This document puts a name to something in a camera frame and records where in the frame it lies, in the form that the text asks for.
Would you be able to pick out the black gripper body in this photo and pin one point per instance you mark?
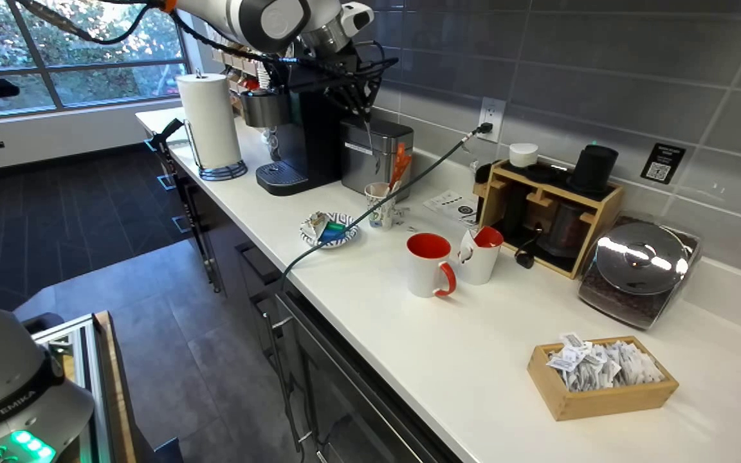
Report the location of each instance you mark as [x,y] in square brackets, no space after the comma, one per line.
[360,75]

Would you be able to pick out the white mug red interior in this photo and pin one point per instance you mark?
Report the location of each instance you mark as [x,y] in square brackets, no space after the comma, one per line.
[426,270]
[481,258]

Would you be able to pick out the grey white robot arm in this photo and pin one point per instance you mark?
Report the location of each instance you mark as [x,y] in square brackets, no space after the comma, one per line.
[250,18]

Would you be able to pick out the small white cup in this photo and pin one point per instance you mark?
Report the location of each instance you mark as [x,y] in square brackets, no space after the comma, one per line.
[524,155]

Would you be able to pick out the silver metal box appliance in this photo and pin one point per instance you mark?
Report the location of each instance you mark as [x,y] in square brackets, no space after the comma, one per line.
[374,158]

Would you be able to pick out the black coffee machine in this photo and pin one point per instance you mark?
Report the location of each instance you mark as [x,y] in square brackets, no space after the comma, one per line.
[297,146]

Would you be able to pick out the blue patterned white plate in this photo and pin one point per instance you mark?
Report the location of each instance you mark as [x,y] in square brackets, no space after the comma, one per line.
[329,234]

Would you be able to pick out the white paper towel roll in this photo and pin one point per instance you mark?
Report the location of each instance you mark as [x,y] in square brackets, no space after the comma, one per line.
[209,120]

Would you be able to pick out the black stand at counter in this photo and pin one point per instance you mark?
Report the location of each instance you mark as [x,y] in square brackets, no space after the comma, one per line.
[185,196]

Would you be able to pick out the wooden storage rack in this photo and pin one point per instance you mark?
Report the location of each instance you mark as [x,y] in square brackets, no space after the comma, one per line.
[553,221]

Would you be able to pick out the black cylindrical container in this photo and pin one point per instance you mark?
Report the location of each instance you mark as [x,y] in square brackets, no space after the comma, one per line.
[596,171]

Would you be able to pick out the dark lower cabinet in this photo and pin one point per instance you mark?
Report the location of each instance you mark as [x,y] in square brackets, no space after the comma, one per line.
[335,387]

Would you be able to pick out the silver round lid appliance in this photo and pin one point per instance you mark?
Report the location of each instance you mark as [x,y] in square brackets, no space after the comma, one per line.
[643,271]

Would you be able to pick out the white sachets pile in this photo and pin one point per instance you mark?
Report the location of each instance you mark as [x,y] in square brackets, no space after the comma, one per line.
[604,365]

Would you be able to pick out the wooden sachet box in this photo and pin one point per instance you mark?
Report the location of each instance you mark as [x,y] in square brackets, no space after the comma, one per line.
[604,402]

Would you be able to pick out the white wall outlet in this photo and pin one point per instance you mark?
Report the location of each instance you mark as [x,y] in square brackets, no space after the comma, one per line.
[490,118]

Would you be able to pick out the black wall sign plate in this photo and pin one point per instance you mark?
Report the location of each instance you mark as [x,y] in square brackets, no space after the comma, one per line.
[662,163]

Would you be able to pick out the aluminium frame rail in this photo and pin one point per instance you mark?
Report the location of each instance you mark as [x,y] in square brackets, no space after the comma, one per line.
[79,376]

